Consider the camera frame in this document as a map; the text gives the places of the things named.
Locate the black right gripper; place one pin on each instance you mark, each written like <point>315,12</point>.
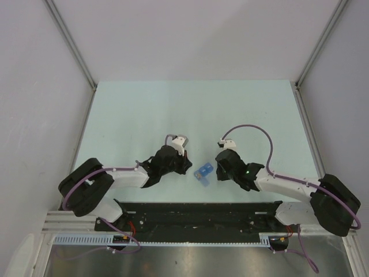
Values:
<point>219,175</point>

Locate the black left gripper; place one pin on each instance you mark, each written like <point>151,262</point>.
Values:
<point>185,163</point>

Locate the blue plastic pill organizer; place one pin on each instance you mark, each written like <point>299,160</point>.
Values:
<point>202,173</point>

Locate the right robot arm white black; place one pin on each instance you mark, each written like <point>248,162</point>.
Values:
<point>332,203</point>

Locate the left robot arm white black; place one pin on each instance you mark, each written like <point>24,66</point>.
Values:
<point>88,189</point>

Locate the grey aluminium corner profile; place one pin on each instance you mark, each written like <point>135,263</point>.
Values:
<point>338,11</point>

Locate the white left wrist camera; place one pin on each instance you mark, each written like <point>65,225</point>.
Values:
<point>179,143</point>

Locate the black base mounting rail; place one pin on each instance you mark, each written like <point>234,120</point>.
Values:
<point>201,222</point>

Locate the white slotted cable duct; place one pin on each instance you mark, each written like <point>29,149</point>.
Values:
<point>261,241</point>

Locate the left aluminium frame profile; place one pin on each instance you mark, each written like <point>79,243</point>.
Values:
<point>70,42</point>

